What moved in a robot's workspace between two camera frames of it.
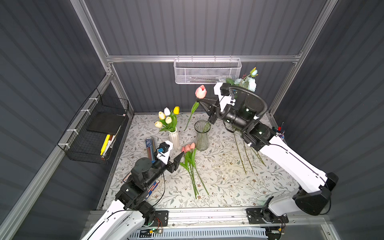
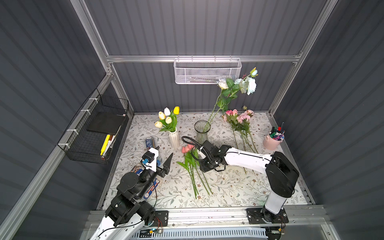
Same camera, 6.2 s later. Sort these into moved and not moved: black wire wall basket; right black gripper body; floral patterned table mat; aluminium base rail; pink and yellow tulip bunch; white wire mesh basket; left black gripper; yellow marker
Moved: right black gripper body; left black gripper
Not moved: yellow marker; black wire wall basket; white wire mesh basket; aluminium base rail; pink and yellow tulip bunch; floral patterned table mat
